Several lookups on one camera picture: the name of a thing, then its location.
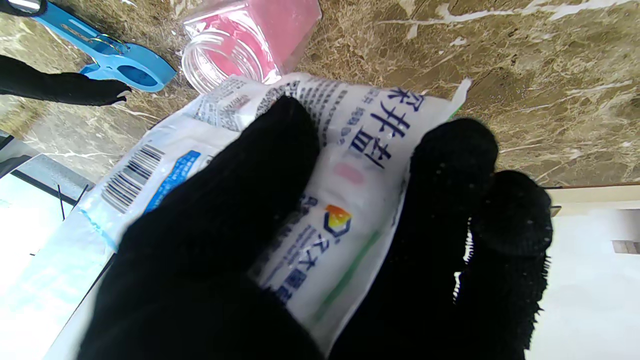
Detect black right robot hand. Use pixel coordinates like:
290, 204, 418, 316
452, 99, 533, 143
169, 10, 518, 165
0, 0, 132, 107

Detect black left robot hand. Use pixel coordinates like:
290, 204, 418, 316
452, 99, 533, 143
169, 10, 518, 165
77, 95, 553, 360

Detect blue plastic bag clip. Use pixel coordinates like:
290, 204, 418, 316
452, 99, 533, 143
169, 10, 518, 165
30, 2, 177, 93

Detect white and blue salt bag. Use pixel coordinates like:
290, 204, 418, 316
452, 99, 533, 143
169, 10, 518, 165
0, 72, 473, 353

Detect clear bottle with pink seasoning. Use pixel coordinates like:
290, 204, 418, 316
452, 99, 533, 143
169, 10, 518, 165
181, 0, 322, 95

